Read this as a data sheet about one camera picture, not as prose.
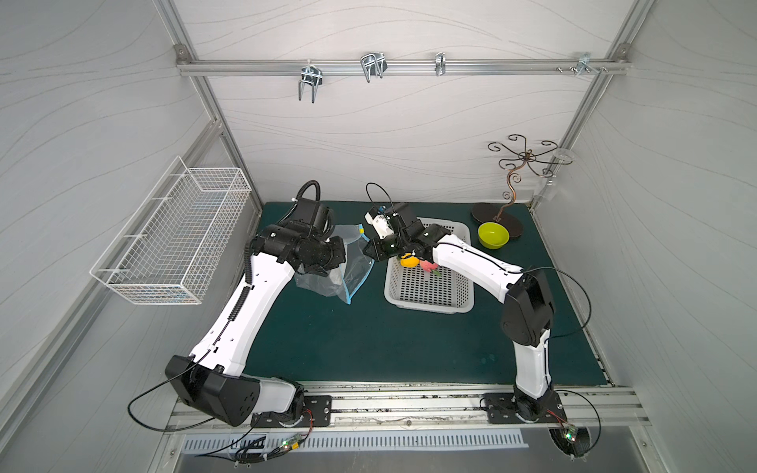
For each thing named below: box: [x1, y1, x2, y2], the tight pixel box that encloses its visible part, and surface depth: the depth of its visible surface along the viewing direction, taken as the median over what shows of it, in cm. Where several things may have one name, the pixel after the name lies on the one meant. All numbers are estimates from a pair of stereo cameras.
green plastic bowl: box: [477, 221, 510, 250], surface depth 110 cm
